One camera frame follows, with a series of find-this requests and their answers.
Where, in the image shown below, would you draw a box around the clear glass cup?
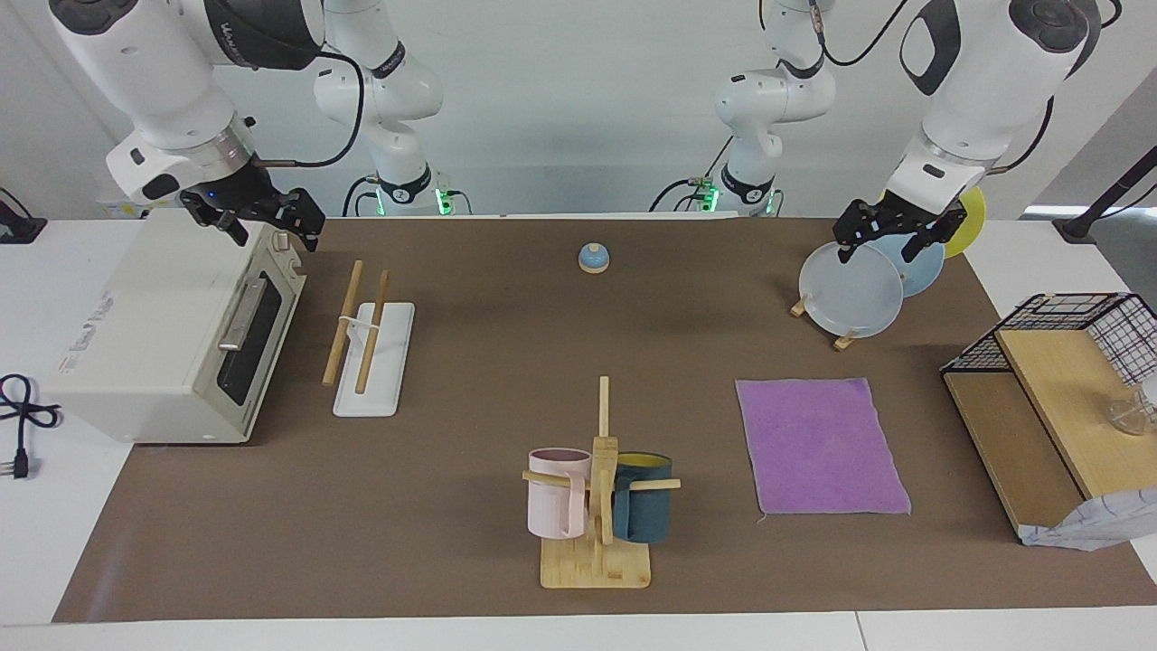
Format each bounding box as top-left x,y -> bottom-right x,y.
1107,375 -> 1157,437

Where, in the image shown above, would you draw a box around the cream toaster oven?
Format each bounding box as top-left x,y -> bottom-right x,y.
42,208 -> 308,446

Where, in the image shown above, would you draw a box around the pink mug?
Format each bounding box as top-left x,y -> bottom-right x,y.
527,448 -> 593,541

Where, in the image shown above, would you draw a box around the black power cable with plug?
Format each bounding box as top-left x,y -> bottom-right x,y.
0,373 -> 62,480

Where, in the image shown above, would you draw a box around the black base cables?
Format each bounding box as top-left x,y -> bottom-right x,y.
342,175 -> 385,218
649,136 -> 735,214

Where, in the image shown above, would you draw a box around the yellow plate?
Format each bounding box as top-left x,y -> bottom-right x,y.
881,185 -> 987,259

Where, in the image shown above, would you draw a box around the black wire basket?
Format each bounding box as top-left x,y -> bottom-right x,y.
940,292 -> 1157,385

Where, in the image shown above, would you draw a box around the black right base cables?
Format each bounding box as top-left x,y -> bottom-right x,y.
342,175 -> 385,218

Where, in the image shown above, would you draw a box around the wooden shelf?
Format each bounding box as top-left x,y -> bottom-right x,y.
942,327 -> 1157,543

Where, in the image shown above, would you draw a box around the black clamp mount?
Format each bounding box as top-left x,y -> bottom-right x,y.
0,187 -> 48,245

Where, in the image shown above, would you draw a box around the dark teal mug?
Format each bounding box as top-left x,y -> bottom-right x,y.
613,452 -> 674,544

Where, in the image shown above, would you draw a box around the grey plate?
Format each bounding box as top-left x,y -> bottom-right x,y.
798,241 -> 905,339

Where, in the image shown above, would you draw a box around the brown table mat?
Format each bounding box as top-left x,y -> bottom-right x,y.
52,217 -> 1157,623

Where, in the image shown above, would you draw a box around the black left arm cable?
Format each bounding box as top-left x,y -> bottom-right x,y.
809,0 -> 1058,175

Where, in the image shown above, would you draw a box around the wooden mug tree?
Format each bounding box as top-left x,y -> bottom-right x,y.
522,376 -> 682,590

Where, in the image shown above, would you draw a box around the light blue plate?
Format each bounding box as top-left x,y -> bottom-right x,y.
868,231 -> 946,297

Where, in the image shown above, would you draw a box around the wooden plate rack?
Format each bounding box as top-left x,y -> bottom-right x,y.
790,294 -> 860,352

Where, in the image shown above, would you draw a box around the white rack with wooden bars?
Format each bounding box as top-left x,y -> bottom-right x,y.
322,259 -> 417,419

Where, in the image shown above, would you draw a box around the purple and grey towel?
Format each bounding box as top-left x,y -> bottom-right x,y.
735,377 -> 912,518

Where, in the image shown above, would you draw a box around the black left base cables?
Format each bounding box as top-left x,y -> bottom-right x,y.
649,136 -> 735,214

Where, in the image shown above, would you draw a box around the marbled paper sheet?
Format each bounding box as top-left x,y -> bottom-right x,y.
1020,488 -> 1157,552

